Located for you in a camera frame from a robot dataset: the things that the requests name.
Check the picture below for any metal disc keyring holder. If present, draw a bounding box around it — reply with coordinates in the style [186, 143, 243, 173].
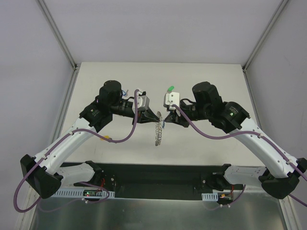
[155, 111, 164, 147]

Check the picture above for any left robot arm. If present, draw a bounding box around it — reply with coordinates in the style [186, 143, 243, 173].
[20, 80, 159, 199]

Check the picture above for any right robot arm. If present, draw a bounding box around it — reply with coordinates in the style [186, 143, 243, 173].
[164, 81, 307, 199]

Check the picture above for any key with blue outlined tag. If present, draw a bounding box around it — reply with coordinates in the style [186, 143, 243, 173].
[122, 90, 128, 97]

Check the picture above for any key with green tag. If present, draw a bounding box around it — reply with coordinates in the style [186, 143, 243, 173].
[166, 86, 175, 93]

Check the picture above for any key with yellow tag lower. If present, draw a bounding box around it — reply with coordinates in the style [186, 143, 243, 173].
[100, 136, 112, 140]

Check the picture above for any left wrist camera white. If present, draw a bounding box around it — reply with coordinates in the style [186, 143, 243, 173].
[132, 88, 150, 112]

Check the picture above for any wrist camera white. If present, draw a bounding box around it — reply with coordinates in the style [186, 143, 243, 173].
[164, 92, 180, 111]
[132, 88, 150, 112]

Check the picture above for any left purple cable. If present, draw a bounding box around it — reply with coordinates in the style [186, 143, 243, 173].
[13, 89, 141, 213]

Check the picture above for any purple cable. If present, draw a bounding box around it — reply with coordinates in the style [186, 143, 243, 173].
[13, 89, 141, 213]
[171, 104, 307, 211]

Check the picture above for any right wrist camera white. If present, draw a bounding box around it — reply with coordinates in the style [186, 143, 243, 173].
[164, 92, 180, 111]

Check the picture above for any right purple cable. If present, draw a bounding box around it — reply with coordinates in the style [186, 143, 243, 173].
[171, 104, 307, 211]

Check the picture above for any left aluminium frame post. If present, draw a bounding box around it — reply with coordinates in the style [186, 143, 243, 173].
[36, 0, 78, 70]

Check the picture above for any aluminium frame post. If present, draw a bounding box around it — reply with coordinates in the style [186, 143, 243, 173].
[242, 0, 291, 73]
[36, 0, 78, 70]

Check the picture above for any right aluminium frame post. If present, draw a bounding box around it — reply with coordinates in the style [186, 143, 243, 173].
[242, 0, 291, 73]

